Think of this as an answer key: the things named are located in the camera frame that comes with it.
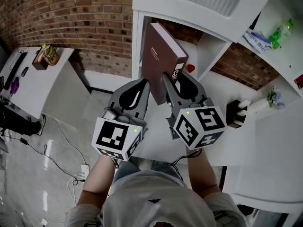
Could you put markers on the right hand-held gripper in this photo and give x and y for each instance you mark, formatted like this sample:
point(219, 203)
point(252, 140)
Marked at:
point(201, 126)

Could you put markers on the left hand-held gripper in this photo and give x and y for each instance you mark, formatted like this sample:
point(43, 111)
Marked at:
point(111, 136)

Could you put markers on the brown hardcover book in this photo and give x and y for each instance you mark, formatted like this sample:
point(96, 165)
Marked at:
point(158, 63)

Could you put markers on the person's left forearm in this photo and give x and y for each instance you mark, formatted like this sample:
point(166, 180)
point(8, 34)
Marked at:
point(97, 181)

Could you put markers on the person's right forearm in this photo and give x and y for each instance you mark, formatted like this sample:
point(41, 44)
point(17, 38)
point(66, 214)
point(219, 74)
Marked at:
point(201, 171)

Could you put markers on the black organiser box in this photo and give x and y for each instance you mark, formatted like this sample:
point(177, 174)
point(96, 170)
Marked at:
point(233, 113)

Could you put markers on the red gilt book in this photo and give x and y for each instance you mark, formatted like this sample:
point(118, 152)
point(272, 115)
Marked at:
point(299, 81)

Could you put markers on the red strawberry toy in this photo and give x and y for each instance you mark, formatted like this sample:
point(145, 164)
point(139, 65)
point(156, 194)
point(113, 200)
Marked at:
point(191, 68)

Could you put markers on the small white pack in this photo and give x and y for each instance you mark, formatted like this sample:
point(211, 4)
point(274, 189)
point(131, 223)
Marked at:
point(241, 113)

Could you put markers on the large white pack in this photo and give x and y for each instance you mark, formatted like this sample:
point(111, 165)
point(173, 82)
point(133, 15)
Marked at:
point(245, 102)

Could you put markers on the person's blue jeans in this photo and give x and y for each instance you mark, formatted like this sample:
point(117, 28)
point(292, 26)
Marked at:
point(132, 168)

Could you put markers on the white ribbed vase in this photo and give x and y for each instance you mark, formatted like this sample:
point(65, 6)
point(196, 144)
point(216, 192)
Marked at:
point(258, 104)

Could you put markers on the white power strip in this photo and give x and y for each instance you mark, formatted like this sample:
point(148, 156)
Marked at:
point(84, 171)

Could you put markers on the white blue plastic packet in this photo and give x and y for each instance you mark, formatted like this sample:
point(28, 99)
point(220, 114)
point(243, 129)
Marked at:
point(254, 40)

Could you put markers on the blue flower bouquet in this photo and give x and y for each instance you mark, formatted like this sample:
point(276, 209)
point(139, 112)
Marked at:
point(275, 98)

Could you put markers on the person's light grey shirt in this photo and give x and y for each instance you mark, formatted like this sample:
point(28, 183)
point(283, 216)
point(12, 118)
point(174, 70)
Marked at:
point(154, 193)

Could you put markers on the blue pen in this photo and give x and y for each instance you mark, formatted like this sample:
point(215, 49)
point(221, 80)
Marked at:
point(262, 38)

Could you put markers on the white side table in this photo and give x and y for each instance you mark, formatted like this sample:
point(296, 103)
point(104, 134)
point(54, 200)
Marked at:
point(35, 91)

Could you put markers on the brown wooden box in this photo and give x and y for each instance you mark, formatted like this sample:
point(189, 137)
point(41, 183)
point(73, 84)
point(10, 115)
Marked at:
point(40, 64)

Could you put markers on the white open bookshelf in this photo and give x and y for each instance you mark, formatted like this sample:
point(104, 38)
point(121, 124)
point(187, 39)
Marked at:
point(279, 58)

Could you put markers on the green drink bottle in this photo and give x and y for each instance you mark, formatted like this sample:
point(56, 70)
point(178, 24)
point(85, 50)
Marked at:
point(277, 37)

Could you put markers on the black power adapter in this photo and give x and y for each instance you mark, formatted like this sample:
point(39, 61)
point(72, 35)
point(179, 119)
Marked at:
point(24, 140)

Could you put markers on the purple cloth item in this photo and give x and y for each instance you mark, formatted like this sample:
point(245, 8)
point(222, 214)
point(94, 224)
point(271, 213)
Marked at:
point(14, 85)

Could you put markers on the black keyboard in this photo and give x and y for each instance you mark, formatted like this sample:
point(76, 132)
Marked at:
point(14, 70)

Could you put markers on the black bag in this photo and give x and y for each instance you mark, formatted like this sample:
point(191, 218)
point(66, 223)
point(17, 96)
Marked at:
point(246, 210)

